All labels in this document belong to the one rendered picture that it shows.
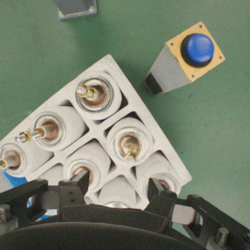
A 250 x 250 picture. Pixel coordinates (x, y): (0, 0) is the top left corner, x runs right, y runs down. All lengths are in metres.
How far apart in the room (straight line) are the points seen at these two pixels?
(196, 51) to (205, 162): 0.50
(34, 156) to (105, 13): 0.53
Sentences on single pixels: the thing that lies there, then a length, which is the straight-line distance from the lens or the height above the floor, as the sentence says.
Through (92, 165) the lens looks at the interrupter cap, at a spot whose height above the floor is 0.25.
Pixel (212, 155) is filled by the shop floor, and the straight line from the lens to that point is 0.66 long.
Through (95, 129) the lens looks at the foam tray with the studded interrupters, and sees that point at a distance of 0.35.
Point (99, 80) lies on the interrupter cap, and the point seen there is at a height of 0.25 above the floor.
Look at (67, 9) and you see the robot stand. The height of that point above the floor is 0.05.
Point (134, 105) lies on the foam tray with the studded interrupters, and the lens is 0.34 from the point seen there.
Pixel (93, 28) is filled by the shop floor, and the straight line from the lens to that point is 0.61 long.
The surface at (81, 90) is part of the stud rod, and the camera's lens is 0.19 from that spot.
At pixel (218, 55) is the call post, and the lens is 0.26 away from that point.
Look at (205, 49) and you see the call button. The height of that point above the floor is 0.33.
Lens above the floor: 0.52
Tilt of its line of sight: 83 degrees down
